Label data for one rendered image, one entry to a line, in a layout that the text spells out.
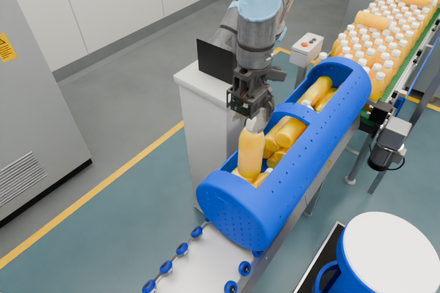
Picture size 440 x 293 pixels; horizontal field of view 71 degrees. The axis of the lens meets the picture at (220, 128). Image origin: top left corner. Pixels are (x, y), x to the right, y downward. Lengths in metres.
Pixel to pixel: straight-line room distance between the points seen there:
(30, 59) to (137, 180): 1.11
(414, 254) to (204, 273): 0.65
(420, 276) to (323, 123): 0.54
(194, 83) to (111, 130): 1.68
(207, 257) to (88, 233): 1.37
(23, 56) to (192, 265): 1.48
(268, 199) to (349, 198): 1.62
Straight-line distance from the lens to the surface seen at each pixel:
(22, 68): 2.08
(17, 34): 2.02
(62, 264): 2.35
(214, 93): 1.33
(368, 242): 1.13
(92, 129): 3.03
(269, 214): 0.92
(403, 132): 1.79
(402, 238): 1.18
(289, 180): 0.98
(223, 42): 1.33
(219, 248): 1.15
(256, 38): 0.60
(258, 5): 0.57
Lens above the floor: 1.98
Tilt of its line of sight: 45 degrees down
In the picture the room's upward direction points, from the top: 1 degrees counter-clockwise
